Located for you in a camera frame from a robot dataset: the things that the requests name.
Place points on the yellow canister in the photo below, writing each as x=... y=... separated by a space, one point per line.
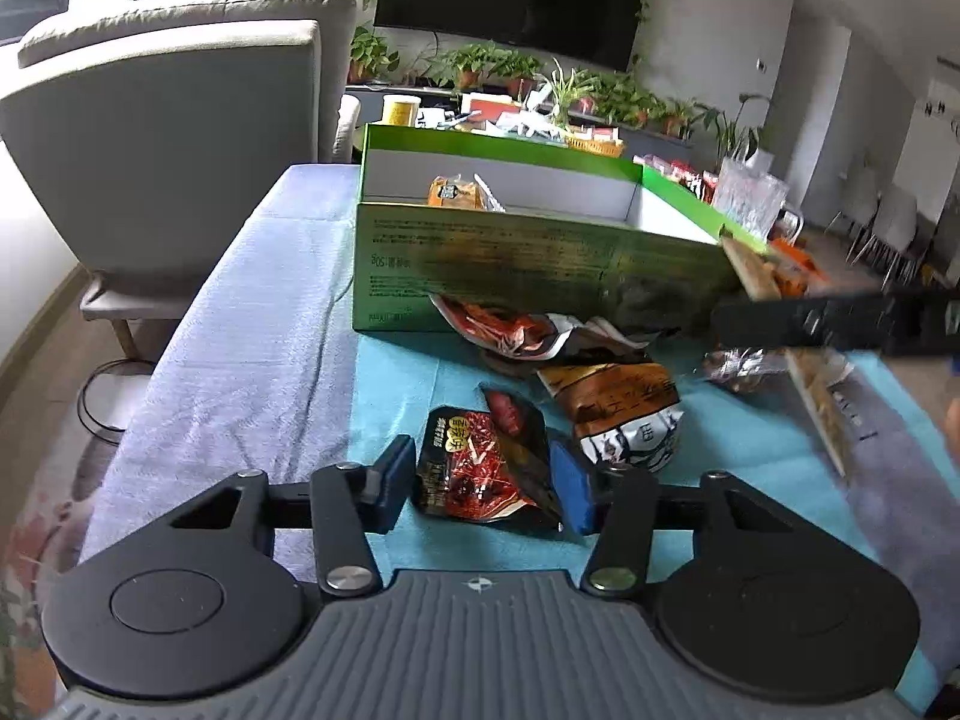
x=400 y=110

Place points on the long tan biscuit pack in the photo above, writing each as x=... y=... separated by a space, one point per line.
x=805 y=367

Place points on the brown white snack bag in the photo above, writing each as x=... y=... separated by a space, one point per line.
x=622 y=414

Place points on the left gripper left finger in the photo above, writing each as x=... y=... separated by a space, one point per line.
x=348 y=502

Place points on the green cardboard box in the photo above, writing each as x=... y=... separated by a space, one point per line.
x=582 y=235

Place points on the red black spicy snack pack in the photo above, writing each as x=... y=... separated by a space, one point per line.
x=488 y=465

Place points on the grey armchair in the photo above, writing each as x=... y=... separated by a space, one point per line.
x=149 y=131

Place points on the orange bread snack pack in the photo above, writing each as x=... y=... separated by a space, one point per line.
x=456 y=192

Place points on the yellow wicker basket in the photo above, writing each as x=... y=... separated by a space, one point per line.
x=590 y=142

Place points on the clear glass mug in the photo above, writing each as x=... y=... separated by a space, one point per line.
x=757 y=202

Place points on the orange chips bag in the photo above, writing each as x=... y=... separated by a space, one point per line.
x=795 y=272

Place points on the spider plant in vase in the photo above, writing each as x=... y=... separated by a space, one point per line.
x=567 y=86

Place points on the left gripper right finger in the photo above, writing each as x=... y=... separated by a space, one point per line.
x=619 y=508

